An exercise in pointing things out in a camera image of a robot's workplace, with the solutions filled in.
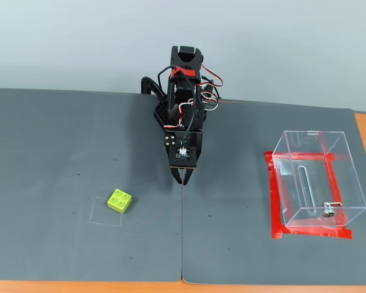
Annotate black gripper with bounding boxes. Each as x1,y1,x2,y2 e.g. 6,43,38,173
163,129,204,186

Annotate green lego block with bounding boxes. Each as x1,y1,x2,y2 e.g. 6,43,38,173
106,188,134,214

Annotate transparent acrylic box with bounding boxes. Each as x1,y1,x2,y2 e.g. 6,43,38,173
271,130,366,228

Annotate gray rubber mat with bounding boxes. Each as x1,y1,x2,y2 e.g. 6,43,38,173
181,97,366,286
0,88,183,283

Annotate black table clamp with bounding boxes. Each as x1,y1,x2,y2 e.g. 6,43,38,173
140,76,166,103

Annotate red tape strip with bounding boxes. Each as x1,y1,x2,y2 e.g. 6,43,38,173
318,134,349,227
271,225,354,241
265,152,287,240
265,151,352,163

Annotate red tape wrap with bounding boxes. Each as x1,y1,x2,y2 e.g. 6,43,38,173
170,65,196,79

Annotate small metal latch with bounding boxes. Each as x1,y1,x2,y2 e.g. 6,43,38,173
321,201,343,219

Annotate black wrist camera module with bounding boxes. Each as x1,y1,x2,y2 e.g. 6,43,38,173
169,145,198,168

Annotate black camera cable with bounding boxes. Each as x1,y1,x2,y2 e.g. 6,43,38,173
157,65,200,145

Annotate red white servo wires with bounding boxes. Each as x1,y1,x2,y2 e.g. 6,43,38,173
163,63,224,129

